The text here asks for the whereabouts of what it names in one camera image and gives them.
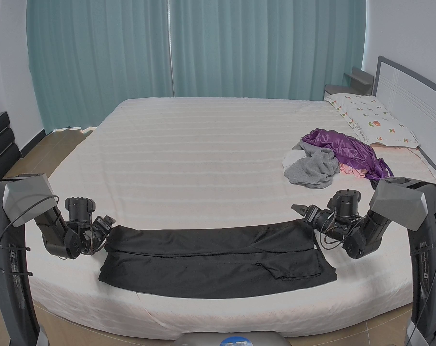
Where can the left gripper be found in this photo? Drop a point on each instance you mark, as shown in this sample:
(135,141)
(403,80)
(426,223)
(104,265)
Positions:
(101,231)

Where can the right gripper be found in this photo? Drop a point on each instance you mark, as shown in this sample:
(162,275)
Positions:
(319,220)

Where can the black T-shirt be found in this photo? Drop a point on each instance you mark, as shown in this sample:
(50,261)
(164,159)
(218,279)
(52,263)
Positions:
(203,258)

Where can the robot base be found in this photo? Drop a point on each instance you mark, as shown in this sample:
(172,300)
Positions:
(232,339)

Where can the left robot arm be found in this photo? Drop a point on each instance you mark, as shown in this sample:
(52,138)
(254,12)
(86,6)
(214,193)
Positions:
(52,225)

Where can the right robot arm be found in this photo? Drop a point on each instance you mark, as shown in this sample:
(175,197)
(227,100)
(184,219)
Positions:
(402,200)

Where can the bed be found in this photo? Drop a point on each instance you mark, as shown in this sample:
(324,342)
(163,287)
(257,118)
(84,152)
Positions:
(203,150)

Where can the grey garment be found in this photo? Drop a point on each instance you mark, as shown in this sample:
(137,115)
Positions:
(311,168)

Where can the white garment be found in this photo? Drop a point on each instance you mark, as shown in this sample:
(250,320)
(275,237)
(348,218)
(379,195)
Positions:
(292,157)

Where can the pink garment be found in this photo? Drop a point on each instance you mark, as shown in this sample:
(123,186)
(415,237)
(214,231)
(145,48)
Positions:
(349,169)

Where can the purple satin garment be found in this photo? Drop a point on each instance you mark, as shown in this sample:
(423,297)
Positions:
(347,148)

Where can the white printed pillow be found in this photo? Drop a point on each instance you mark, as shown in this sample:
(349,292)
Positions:
(376,117)

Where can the grey bedside table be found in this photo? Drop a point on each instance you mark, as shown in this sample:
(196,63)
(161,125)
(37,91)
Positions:
(358,77)

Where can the blue-green curtain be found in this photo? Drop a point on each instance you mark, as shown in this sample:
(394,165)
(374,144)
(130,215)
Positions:
(95,49)
(268,38)

